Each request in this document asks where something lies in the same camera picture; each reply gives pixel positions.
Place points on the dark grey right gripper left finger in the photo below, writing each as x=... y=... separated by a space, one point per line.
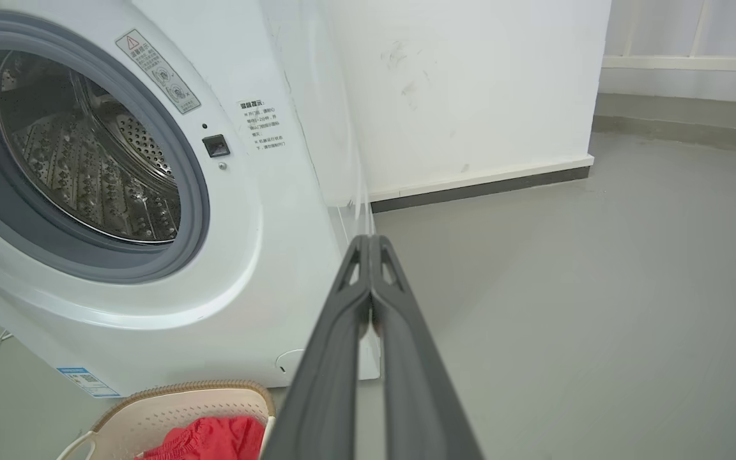
x=326 y=377

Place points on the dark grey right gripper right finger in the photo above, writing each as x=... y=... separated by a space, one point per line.
x=414 y=383

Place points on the red cloth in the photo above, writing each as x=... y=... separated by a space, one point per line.
x=214 y=437

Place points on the cream perforated laundry basket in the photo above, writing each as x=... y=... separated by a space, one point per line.
x=151 y=409

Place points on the stainless steel washing machine drum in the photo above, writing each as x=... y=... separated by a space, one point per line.
x=87 y=166

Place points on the white front-load washing machine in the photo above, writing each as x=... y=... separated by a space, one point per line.
x=259 y=255

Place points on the grey rubber door gasket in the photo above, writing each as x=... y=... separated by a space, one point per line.
x=193 y=191

